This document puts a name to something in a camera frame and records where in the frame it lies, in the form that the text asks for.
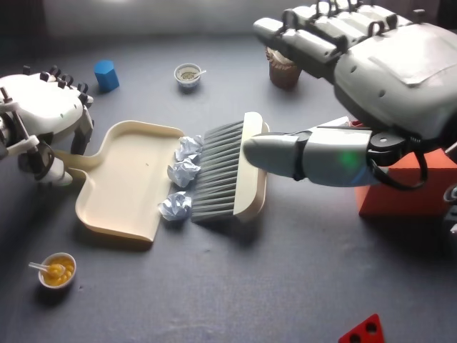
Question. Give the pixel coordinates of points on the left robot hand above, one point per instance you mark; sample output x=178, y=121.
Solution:
x=46, y=103

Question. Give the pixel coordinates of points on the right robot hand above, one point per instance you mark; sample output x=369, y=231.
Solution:
x=400, y=78

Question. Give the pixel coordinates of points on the cream plastic dustpan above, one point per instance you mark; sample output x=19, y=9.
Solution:
x=121, y=182

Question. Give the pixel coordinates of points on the white paper ball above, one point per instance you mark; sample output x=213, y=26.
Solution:
x=184, y=173
x=175, y=206
x=189, y=148

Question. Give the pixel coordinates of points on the cream brush grey bristles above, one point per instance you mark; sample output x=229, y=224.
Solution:
x=218, y=171

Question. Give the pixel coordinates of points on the blue hexagonal block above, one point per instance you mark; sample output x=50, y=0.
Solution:
x=107, y=76

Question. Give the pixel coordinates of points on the brown toy cupcake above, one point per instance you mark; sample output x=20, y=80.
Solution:
x=283, y=75

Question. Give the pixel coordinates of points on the large orange cube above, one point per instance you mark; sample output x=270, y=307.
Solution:
x=400, y=200

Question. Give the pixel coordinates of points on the small blue patterned bowl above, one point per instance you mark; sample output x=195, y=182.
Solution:
x=186, y=81

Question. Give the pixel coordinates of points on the white spoon in patterned bowl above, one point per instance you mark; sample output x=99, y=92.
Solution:
x=200, y=74

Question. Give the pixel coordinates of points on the white spoon in yellow food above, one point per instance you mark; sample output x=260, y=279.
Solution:
x=37, y=266

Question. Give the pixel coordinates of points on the white bowl with yellow food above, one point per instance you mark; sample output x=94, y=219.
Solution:
x=57, y=275

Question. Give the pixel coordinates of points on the grey table cloth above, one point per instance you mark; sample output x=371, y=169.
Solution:
x=250, y=278

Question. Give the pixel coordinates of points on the red triangular block with holes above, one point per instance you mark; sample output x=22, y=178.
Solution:
x=367, y=330

